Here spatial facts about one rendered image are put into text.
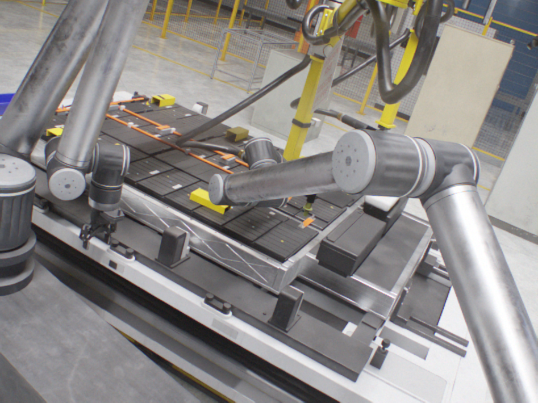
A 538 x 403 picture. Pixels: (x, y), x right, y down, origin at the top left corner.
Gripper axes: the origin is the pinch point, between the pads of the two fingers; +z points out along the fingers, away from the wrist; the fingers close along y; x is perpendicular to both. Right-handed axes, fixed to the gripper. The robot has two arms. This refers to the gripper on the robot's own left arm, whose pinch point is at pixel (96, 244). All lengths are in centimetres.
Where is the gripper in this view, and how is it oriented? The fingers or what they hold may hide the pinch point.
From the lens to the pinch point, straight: 204.5
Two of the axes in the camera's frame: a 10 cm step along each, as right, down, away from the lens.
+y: -5.6, 1.6, -8.1
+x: 7.8, 4.3, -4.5
